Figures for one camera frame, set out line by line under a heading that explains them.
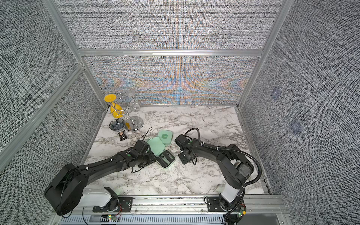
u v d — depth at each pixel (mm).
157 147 915
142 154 695
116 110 918
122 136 986
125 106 970
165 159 883
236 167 469
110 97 902
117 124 1052
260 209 732
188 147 638
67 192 414
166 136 977
